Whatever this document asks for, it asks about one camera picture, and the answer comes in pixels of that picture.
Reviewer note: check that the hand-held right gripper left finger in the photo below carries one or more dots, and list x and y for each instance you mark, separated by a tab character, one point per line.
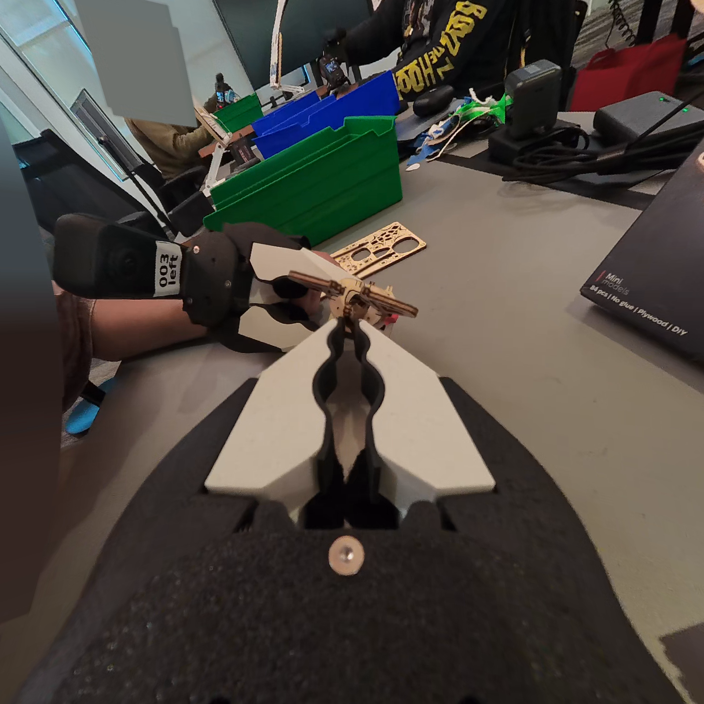
264	434

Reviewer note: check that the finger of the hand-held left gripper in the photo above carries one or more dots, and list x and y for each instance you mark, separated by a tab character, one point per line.
275	330
286	261

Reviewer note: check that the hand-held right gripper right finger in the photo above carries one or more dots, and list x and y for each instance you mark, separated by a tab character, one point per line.
429	434

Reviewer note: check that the wooden biplane model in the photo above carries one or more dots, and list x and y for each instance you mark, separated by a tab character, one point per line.
352	297

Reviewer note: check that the person's left forearm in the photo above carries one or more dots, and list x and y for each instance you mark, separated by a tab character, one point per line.
137	330

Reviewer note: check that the wooden laser-cut parts sheet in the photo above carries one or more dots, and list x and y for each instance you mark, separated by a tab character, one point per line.
393	239

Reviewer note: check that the black model kit box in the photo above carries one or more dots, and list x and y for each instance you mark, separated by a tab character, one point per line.
654	264

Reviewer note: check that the person's left hand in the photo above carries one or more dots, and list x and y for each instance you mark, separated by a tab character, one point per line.
315	303

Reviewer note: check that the large green plastic bin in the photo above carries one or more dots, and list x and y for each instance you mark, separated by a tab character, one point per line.
308	187

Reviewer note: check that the black office chair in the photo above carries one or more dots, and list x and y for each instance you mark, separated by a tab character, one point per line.
71	181

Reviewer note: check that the small green plastic bin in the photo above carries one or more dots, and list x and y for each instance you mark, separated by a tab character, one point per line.
239	113

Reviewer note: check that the blue plastic bin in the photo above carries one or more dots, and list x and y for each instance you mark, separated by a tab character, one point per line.
341	110

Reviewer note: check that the pile of tape scraps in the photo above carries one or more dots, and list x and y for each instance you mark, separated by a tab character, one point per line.
456	126

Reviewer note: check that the black oval case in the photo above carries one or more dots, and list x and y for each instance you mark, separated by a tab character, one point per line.
433	100

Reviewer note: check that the dark computer monitor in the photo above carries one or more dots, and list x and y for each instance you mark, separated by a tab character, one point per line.
286	38

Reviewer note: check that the black desk mat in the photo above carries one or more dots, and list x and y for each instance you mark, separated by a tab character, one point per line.
594	187

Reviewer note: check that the black power adapter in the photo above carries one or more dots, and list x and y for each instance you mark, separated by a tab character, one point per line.
638	118

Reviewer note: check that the red fabric bag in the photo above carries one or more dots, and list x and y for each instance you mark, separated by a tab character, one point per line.
632	77

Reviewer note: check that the black camera on dock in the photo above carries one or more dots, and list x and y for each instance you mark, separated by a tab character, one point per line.
531	99

